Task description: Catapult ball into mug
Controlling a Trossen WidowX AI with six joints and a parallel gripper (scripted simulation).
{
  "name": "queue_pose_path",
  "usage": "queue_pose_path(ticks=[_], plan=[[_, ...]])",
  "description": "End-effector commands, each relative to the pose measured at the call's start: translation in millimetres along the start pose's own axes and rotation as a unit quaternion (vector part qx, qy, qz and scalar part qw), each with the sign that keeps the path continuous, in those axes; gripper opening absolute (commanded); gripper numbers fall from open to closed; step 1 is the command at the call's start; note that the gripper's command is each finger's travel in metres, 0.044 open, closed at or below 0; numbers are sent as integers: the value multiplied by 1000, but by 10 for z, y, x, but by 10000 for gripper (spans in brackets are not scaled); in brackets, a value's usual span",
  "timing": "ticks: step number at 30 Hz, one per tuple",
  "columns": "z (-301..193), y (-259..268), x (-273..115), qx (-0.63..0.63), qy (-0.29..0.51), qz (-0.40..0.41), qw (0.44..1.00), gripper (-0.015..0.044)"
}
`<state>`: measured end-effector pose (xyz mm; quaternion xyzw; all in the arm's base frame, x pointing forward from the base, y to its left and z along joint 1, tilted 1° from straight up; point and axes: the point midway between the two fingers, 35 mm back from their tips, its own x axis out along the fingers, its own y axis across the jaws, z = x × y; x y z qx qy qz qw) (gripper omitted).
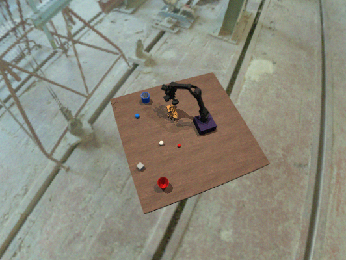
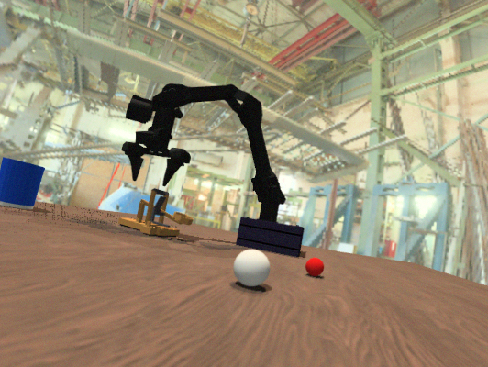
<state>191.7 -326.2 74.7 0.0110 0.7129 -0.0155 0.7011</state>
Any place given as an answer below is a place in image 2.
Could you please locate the white ball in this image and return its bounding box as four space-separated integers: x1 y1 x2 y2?
233 250 270 286

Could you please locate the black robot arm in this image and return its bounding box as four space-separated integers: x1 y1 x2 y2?
126 83 286 223

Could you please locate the red ball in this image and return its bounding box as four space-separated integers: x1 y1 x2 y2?
305 258 324 276

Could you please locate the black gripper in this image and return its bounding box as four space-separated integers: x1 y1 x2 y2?
122 124 191 186

